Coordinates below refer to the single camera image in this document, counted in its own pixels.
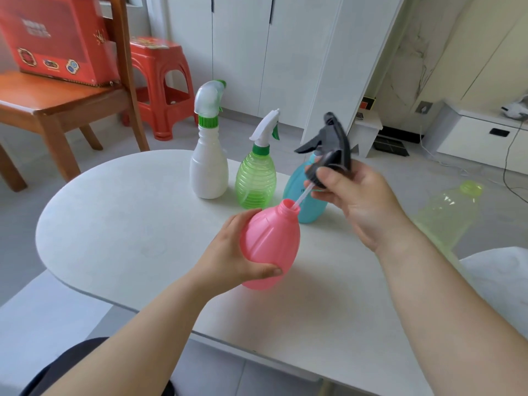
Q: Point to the person's left hand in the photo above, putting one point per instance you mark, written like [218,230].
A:
[218,259]

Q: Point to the person's right hand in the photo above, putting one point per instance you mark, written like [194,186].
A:
[367,202]

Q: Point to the person's right thumb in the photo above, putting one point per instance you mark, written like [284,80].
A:
[332,175]

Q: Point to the person's left thumb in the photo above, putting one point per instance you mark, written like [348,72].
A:
[264,271]

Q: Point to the pink plastic bottle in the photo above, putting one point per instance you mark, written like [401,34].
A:
[272,239]

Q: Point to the black trigger sprayer head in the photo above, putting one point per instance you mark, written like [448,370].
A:
[334,140]

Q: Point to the person's left forearm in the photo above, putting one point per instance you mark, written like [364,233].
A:
[136,342]

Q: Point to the person's right forearm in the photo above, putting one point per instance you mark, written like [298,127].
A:
[445,321]

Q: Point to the teal spray bottle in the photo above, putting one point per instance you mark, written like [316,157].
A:
[295,189]

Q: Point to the small white stool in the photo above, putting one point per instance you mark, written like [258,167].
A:
[367,127]

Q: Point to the black floor grille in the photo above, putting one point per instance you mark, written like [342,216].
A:
[392,144]

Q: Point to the green ribbed spray bottle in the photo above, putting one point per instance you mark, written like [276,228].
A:
[255,177]

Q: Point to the small black orange box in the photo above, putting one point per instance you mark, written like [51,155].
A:
[368,103]

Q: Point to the white spray bottle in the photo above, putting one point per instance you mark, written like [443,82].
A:
[208,169]

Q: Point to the yellow-green translucent bottle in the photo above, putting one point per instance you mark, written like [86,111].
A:
[447,214]

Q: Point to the white wardrobe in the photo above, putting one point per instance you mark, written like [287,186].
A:
[288,49]

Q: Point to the low white cabinet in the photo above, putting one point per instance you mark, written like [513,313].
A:
[470,136]

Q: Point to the white device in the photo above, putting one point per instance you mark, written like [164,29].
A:
[513,109]

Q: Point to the red plastic stool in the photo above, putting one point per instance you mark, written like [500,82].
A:
[152,65]

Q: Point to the wooden chair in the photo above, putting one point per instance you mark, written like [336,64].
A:
[49,98]

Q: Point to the red cardboard box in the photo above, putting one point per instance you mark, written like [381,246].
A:
[62,37]

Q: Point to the wall socket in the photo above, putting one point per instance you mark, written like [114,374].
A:
[423,107]

